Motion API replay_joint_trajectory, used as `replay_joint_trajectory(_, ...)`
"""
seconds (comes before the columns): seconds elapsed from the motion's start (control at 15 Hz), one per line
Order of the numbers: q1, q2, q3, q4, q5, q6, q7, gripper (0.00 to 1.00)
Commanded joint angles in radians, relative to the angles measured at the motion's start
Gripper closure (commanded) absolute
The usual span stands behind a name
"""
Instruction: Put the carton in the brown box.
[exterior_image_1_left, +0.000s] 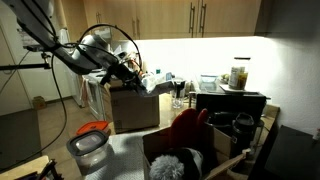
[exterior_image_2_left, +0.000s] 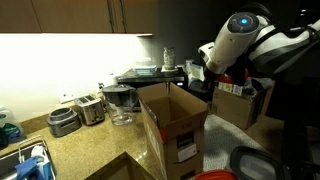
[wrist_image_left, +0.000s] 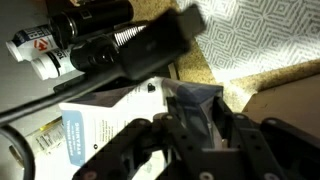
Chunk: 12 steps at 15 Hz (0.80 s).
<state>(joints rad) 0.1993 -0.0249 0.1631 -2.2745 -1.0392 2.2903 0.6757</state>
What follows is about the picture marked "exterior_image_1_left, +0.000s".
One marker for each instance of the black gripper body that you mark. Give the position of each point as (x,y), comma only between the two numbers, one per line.
(128,75)

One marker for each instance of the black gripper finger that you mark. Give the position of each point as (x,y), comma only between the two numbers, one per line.
(145,83)
(140,88)

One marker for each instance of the white carton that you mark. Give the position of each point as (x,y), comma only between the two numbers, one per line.
(156,81)

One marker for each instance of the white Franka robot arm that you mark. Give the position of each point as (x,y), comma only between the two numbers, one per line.
(33,20)

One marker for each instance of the cardboard box holding clutter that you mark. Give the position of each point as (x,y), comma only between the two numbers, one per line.
(160,140)

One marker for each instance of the small cardboard box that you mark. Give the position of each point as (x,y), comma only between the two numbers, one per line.
(39,102)

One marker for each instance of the water filter pitcher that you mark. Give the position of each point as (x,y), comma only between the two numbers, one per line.
(178,98)

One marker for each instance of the white stove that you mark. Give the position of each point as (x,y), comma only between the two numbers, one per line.
(96,100)

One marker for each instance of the white range hood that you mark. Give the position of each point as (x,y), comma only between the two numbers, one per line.
(103,32)

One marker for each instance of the red plush toy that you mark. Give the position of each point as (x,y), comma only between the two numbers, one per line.
(183,128)

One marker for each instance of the container with orange lid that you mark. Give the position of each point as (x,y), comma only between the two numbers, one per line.
(93,126)

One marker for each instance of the glass food container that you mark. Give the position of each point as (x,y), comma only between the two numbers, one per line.
(209,81)

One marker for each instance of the grey woven mat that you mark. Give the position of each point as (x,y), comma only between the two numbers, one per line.
(126,156)

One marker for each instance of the clear container with dark lid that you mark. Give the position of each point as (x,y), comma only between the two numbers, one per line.
(88,146)

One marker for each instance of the grey fluffy plush toy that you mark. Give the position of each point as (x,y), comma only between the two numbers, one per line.
(166,168)

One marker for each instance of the black pot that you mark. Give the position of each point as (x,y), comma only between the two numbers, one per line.
(221,118)

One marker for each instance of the black microwave oven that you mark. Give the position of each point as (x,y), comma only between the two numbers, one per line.
(230,103)

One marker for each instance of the white plate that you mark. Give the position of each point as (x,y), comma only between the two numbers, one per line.
(233,90)

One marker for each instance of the glass jar with black lid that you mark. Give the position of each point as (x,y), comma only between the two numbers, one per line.
(239,75)

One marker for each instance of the black insulated bottle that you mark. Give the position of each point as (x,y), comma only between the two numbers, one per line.
(243,133)

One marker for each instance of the black tripod stand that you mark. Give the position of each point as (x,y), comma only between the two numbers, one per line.
(50,170)

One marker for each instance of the light wooden board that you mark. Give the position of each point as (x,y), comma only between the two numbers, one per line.
(20,168)

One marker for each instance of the black furniture block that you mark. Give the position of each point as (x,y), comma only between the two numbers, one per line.
(293,153)

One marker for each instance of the small white object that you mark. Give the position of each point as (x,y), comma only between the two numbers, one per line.
(316,134)

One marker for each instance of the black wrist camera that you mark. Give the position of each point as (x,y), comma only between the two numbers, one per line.
(106,78)

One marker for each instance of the wooden wall cabinets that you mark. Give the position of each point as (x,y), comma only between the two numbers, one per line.
(160,16)

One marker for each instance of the black stereo camera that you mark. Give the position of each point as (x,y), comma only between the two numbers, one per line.
(31,48)

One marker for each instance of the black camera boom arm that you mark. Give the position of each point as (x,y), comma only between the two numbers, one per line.
(20,67)

